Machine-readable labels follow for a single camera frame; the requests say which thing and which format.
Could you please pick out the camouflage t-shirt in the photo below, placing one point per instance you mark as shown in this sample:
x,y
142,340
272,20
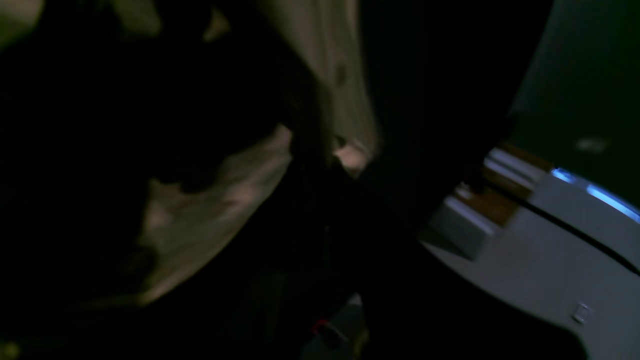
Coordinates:
x,y
138,137

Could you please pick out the black table cloth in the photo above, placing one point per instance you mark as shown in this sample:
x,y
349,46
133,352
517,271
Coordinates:
x,y
442,76

